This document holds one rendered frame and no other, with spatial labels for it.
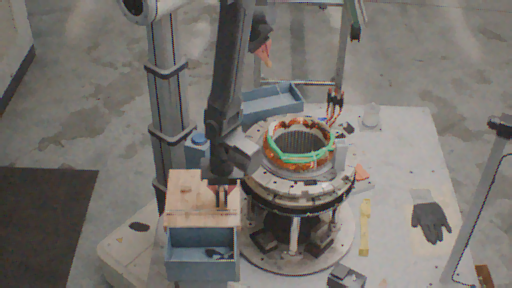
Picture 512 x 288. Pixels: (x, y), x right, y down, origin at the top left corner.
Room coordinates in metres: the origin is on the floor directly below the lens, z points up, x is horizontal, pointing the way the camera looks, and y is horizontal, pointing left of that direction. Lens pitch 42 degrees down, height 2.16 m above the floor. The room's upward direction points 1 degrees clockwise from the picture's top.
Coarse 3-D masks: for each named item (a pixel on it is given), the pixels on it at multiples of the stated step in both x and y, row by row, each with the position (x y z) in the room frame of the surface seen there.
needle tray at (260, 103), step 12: (288, 84) 1.51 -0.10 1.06; (252, 96) 1.47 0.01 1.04; (264, 96) 1.49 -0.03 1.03; (276, 96) 1.49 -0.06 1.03; (288, 96) 1.49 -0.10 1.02; (300, 96) 1.44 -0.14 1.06; (252, 108) 1.43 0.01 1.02; (264, 108) 1.43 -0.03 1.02; (276, 108) 1.39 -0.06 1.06; (288, 108) 1.40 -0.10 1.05; (300, 108) 1.42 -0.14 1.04; (252, 120) 1.36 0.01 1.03; (264, 120) 1.37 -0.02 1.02
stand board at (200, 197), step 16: (176, 176) 1.09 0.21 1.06; (192, 176) 1.09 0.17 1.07; (176, 192) 1.03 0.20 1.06; (192, 192) 1.03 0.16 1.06; (208, 192) 1.03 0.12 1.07; (176, 208) 0.97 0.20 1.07; (192, 208) 0.97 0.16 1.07; (208, 208) 0.97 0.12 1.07; (224, 208) 0.97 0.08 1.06; (176, 224) 0.92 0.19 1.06; (192, 224) 0.92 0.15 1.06; (208, 224) 0.92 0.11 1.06; (224, 224) 0.92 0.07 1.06; (240, 224) 0.92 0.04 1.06
